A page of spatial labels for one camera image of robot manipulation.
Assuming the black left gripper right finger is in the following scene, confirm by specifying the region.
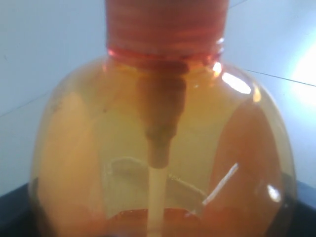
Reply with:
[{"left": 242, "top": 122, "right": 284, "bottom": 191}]
[{"left": 286, "top": 181, "right": 316, "bottom": 237}]

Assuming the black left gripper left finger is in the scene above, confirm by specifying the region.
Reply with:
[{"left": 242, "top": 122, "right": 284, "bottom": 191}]
[{"left": 0, "top": 183, "right": 41, "bottom": 237}]

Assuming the orange soap pump bottle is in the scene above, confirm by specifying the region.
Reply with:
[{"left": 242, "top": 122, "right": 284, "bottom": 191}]
[{"left": 29, "top": 0, "right": 296, "bottom": 237}]

